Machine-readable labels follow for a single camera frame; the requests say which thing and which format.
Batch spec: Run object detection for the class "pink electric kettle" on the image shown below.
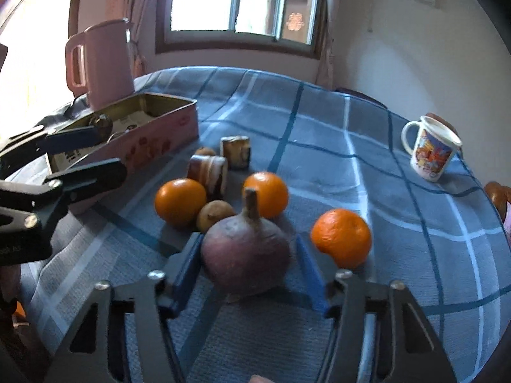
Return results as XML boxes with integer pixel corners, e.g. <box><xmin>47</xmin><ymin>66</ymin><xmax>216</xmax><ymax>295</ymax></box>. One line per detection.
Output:
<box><xmin>65</xmin><ymin>18</ymin><xmax>136</xmax><ymax>111</ymax></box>

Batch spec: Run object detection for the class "black kettle cable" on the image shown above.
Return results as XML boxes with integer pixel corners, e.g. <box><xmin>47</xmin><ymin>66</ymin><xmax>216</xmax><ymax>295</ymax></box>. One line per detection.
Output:
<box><xmin>66</xmin><ymin>95</ymin><xmax>89</xmax><ymax>118</ymax></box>

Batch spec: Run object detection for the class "purple turnip with stem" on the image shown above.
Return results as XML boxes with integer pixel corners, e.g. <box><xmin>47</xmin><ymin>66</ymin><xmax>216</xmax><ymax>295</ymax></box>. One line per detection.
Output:
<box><xmin>200</xmin><ymin>187</ymin><xmax>291</xmax><ymax>297</ymax></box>

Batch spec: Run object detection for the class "brown cake roll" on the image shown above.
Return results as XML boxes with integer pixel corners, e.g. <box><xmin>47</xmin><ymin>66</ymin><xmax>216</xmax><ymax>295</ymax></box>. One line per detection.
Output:
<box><xmin>220</xmin><ymin>136</ymin><xmax>251</xmax><ymax>169</ymax></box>
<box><xmin>187</xmin><ymin>154</ymin><xmax>229</xmax><ymax>197</ymax></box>

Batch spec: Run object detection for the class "blue plaid blanket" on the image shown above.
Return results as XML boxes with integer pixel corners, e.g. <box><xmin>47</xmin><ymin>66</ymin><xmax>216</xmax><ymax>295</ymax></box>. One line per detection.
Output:
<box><xmin>16</xmin><ymin>67</ymin><xmax>511</xmax><ymax>383</ymax></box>

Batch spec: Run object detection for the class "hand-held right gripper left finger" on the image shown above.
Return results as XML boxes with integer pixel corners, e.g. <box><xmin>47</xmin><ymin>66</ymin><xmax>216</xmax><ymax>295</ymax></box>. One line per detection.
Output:
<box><xmin>44</xmin><ymin>231</ymin><xmax>206</xmax><ymax>383</ymax></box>

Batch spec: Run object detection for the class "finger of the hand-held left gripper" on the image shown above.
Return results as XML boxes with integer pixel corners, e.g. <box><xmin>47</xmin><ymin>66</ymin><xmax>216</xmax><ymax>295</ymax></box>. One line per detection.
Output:
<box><xmin>0</xmin><ymin>158</ymin><xmax>127</xmax><ymax>232</ymax></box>
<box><xmin>0</xmin><ymin>125</ymin><xmax>100</xmax><ymax>178</ymax></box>

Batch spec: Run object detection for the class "black and white packet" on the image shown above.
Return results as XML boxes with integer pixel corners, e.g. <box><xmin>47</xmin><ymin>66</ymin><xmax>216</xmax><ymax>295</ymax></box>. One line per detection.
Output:
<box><xmin>50</xmin><ymin>149</ymin><xmax>86</xmax><ymax>168</ymax></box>

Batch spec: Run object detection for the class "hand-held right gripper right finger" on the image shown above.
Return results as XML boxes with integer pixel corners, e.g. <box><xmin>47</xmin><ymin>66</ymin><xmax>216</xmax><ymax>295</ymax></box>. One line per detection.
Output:
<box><xmin>294</xmin><ymin>233</ymin><xmax>458</xmax><ymax>383</ymax></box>

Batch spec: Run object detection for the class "pink curtain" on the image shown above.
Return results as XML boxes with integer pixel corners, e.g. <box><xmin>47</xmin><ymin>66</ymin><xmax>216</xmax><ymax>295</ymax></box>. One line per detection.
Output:
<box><xmin>122</xmin><ymin>0</ymin><xmax>161</xmax><ymax>78</ymax></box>
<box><xmin>317</xmin><ymin>0</ymin><xmax>341</xmax><ymax>88</ymax></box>

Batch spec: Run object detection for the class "white paper packet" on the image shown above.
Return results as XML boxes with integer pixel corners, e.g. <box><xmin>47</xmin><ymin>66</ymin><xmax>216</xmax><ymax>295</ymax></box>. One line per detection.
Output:
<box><xmin>116</xmin><ymin>112</ymin><xmax>156</xmax><ymax>130</ymax></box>

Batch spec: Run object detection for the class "white cartoon print mug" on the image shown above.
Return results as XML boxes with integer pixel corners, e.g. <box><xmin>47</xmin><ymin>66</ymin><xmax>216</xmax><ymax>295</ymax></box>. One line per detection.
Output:
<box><xmin>401</xmin><ymin>114</ymin><xmax>463</xmax><ymax>183</ymax></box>

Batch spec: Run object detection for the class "orange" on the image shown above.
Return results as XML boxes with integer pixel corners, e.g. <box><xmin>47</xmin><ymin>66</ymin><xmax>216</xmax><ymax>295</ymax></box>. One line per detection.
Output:
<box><xmin>155</xmin><ymin>178</ymin><xmax>207</xmax><ymax>228</ymax></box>
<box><xmin>243</xmin><ymin>171</ymin><xmax>289</xmax><ymax>219</ymax></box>
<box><xmin>310</xmin><ymin>208</ymin><xmax>373</xmax><ymax>270</ymax></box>

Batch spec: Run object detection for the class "brown framed window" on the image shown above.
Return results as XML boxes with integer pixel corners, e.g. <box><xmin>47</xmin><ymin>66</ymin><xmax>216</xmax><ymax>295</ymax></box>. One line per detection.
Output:
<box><xmin>155</xmin><ymin>0</ymin><xmax>332</xmax><ymax>60</ymax></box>

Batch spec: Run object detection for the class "black round stool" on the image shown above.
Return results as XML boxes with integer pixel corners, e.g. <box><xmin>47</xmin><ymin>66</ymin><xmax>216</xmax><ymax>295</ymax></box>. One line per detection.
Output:
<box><xmin>334</xmin><ymin>87</ymin><xmax>389</xmax><ymax>109</ymax></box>

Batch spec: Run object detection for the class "pink tin box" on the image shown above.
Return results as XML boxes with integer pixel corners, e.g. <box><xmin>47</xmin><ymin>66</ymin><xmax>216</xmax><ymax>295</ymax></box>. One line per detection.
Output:
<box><xmin>46</xmin><ymin>93</ymin><xmax>199</xmax><ymax>213</ymax></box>

